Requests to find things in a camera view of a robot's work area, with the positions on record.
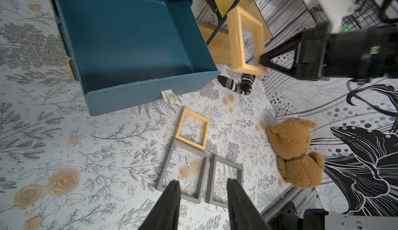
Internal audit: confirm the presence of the grey brooch box left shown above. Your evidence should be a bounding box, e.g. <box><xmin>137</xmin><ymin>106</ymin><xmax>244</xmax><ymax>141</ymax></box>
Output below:
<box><xmin>155</xmin><ymin>139</ymin><xmax>209</xmax><ymax>204</ymax></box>

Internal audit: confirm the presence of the brown teddy bear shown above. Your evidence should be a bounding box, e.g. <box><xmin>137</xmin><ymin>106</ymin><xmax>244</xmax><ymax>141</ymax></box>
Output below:
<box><xmin>265</xmin><ymin>117</ymin><xmax>325</xmax><ymax>189</ymax></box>

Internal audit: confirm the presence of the yellow brooch box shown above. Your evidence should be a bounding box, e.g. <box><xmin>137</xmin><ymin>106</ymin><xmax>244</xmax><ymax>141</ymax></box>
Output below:
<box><xmin>227</xmin><ymin>6</ymin><xmax>267</xmax><ymax>76</ymax></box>
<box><xmin>174</xmin><ymin>107</ymin><xmax>210</xmax><ymax>151</ymax></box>

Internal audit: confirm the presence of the teal top drawer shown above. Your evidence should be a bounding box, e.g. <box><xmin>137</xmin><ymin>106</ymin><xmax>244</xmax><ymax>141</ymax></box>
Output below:
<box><xmin>51</xmin><ymin>0</ymin><xmax>219</xmax><ymax>116</ymax></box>

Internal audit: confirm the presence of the teal drawer cabinet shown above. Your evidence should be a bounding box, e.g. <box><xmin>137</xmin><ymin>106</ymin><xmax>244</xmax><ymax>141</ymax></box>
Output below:
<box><xmin>51</xmin><ymin>0</ymin><xmax>192</xmax><ymax>85</ymax></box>

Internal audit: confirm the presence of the grey brooch box right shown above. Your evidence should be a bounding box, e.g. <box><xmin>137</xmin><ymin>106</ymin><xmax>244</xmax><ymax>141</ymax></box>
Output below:
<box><xmin>205</xmin><ymin>155</ymin><xmax>244</xmax><ymax>208</ymax></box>

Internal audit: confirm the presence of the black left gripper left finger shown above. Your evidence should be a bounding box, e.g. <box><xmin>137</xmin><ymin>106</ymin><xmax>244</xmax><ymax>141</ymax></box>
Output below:
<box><xmin>139</xmin><ymin>180</ymin><xmax>181</xmax><ymax>230</ymax></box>

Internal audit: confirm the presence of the green lid in basket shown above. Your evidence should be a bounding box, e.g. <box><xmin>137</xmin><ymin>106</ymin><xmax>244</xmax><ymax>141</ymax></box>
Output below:
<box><xmin>341</xmin><ymin>23</ymin><xmax>350</xmax><ymax>32</ymax></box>

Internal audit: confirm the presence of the black white striped sock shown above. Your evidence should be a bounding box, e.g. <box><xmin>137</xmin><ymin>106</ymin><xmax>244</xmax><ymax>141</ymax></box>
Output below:
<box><xmin>217</xmin><ymin>74</ymin><xmax>256</xmax><ymax>95</ymax></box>

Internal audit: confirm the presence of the wooden metal shelf rack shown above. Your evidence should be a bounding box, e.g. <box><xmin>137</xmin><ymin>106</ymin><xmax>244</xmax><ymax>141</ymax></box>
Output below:
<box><xmin>196</xmin><ymin>0</ymin><xmax>273</xmax><ymax>65</ymax></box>

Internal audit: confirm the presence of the black wire basket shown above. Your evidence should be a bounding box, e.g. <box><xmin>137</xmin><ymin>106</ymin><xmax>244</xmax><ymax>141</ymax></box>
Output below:
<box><xmin>302</xmin><ymin>0</ymin><xmax>398</xmax><ymax>30</ymax></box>

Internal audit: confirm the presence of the grey brooch box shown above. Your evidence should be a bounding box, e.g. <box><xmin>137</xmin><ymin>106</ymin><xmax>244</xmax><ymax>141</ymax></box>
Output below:
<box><xmin>155</xmin><ymin>139</ymin><xmax>209</xmax><ymax>204</ymax></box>
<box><xmin>205</xmin><ymin>155</ymin><xmax>244</xmax><ymax>208</ymax></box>

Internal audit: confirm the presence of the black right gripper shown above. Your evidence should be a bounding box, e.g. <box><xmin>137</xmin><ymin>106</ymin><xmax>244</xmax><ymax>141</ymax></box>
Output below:
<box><xmin>259</xmin><ymin>22</ymin><xmax>398</xmax><ymax>81</ymax></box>

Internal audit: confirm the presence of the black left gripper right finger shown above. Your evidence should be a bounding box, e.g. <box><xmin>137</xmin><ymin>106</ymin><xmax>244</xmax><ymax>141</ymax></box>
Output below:
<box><xmin>227</xmin><ymin>178</ymin><xmax>272</xmax><ymax>230</ymax></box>

